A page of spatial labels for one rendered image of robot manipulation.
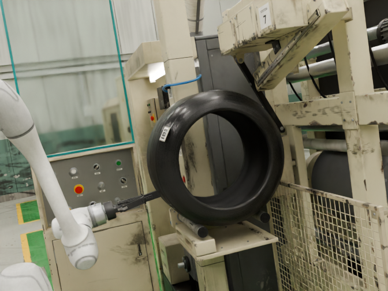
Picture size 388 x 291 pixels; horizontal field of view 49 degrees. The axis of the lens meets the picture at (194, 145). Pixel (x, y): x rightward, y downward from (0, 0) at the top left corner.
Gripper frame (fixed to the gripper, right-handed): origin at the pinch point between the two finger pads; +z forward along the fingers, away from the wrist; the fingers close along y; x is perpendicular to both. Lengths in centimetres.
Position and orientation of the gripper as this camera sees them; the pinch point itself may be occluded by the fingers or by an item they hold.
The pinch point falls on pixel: (152, 196)
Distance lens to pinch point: 182.3
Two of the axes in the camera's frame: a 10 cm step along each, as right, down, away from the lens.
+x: 2.8, 9.5, 1.1
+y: -2.7, -0.3, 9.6
